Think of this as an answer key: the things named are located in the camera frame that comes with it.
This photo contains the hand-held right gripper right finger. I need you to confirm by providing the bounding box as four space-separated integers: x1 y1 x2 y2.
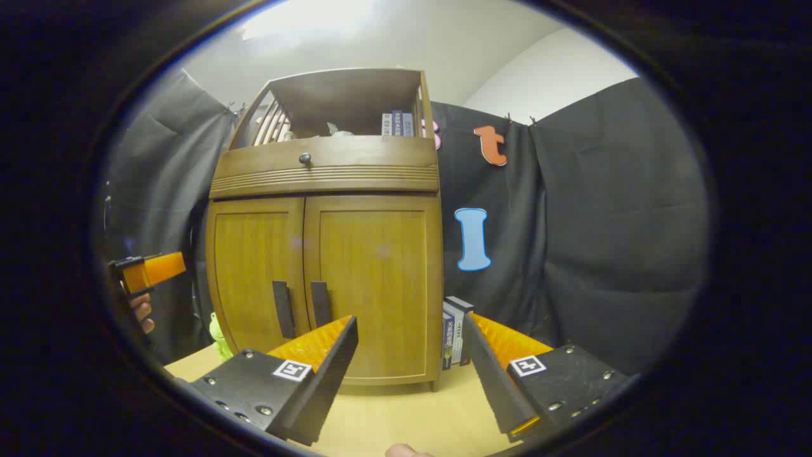
462 312 630 444

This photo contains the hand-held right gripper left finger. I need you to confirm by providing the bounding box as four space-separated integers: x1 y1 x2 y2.
173 315 360 447

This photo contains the black door handle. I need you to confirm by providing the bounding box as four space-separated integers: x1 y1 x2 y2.
310 281 332 328
273 280 297 340

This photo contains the wooden shoe cabinet door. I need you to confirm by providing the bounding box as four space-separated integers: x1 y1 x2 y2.
303 194 443 386
207 197 306 356

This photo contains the wooden double-door shoe cabinet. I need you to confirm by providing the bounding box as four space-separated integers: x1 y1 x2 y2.
205 68 445 394

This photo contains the wooden cabinet drawer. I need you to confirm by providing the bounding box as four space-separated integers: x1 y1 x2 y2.
211 135 440 199

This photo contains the blue spine book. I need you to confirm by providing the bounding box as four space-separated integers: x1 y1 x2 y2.
442 311 455 371

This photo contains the black spine book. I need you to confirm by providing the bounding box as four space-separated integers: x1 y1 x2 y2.
447 295 476 366

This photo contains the green plastic toy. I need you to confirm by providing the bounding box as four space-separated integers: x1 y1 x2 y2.
209 312 235 362

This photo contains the black backdrop cloth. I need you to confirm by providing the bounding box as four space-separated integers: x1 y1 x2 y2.
101 67 710 375

